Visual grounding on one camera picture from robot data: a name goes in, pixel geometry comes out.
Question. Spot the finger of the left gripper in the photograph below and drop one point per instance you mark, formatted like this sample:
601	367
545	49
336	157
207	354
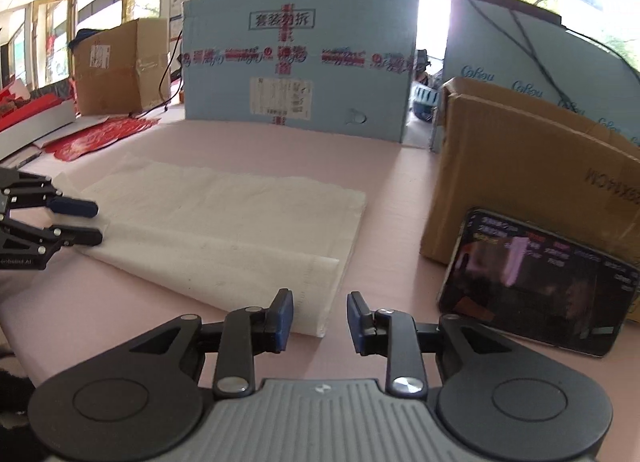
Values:
66	236
64	205

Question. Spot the large blue cardboard box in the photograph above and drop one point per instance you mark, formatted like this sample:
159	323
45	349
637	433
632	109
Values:
334	66

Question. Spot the white flat cardboard sheet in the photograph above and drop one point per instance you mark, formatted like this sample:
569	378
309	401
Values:
22	134

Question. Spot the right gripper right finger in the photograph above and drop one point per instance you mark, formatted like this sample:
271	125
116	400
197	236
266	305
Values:
398	338

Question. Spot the open brown cardboard box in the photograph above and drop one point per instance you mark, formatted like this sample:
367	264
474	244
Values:
525	158

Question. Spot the white cloth shopping bag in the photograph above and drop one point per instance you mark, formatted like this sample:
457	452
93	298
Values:
227	240

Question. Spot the brown sealed cardboard box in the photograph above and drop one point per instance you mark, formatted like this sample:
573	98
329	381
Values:
124	70

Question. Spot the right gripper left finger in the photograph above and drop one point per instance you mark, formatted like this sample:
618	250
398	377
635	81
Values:
244	334

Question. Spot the red gift boxes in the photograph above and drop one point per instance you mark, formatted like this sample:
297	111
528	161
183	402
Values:
18	104

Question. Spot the black smartphone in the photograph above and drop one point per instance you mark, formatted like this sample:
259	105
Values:
526	281

